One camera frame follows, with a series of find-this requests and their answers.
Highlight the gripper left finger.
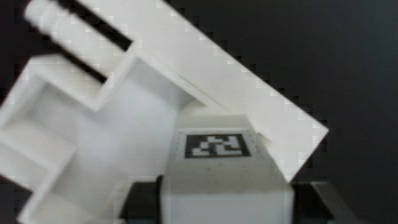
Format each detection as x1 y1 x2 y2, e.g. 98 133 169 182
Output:
111 176 164 224

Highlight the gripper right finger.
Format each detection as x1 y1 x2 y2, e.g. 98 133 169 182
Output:
292 181 370 224

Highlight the white chair seat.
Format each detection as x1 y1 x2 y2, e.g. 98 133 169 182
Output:
0 0 328 224

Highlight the white chair leg block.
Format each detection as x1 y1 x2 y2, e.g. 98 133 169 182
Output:
161 115 296 224

